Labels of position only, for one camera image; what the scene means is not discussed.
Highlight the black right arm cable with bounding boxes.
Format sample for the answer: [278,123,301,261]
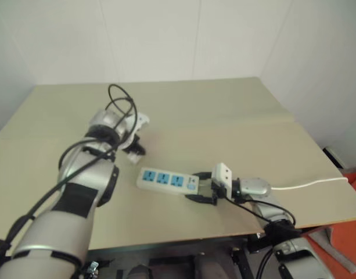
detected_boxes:
[224,194,304,279]

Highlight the black table frame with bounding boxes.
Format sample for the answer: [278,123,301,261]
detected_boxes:
[86,231,273,279]

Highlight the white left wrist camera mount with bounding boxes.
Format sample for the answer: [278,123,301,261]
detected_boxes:
[119,112,151,151]

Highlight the white power strip cable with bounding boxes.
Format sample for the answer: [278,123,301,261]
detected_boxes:
[269,176,350,191]

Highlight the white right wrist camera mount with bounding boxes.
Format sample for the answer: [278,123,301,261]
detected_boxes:
[211,162,235,200]

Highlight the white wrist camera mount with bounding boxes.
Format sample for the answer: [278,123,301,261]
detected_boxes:
[119,112,151,151]
[211,162,235,200]

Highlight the white power strip blue sockets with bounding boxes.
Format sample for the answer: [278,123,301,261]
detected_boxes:
[136,166,200,196]

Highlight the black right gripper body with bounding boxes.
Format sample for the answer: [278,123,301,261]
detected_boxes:
[210,179,228,206]

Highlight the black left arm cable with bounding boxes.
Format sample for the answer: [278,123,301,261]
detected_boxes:
[0,83,138,264]

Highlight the white charger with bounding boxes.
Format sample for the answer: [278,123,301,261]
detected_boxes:
[127,152,142,166]

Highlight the dark rounded shape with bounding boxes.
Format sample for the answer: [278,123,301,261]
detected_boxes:
[127,263,153,279]

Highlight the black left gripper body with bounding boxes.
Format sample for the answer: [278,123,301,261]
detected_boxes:
[127,137,143,152]

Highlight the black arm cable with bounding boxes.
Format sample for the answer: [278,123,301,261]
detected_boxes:
[0,83,138,264]
[224,194,304,279]

